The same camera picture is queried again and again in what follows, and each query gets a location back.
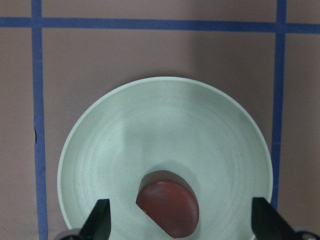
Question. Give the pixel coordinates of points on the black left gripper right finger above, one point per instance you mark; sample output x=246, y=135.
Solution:
x=267, y=224

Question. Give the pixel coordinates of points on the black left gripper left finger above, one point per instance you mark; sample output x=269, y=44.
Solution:
x=98, y=224

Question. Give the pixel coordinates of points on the dark brown bun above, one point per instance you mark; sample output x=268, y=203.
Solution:
x=170, y=202

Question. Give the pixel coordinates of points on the light green plate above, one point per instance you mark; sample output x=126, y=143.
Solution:
x=165, y=123

